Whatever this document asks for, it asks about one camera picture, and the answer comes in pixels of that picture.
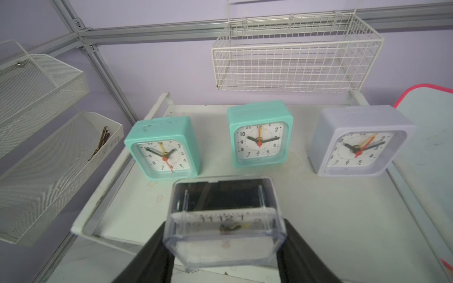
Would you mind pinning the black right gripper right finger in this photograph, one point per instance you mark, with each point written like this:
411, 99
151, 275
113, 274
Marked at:
298, 263

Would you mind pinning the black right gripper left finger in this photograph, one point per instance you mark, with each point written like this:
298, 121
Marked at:
153, 264

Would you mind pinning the small clear grey box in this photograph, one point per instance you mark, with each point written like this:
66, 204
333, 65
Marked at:
224, 221

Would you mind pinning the mint square alarm clock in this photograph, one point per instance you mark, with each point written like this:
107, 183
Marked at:
260, 133
165, 148

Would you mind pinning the small white box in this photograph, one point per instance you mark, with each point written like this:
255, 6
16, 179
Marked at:
358, 140

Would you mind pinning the white two-tier shelf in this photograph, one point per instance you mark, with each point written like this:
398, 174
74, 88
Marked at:
360, 227

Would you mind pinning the white mesh lower bin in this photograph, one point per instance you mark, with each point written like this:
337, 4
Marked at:
40, 185

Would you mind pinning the white mesh bin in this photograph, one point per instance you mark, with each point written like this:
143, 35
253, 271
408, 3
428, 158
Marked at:
35, 89
40, 185

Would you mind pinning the pink-rimmed whiteboard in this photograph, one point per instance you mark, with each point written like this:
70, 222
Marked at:
426, 164

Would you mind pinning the white mesh upper bin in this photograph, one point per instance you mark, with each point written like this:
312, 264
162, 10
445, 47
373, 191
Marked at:
35, 89

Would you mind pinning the white wire wall basket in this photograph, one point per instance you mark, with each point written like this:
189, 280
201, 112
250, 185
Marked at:
325, 52

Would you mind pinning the aluminium frame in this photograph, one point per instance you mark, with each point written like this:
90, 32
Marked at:
391, 19

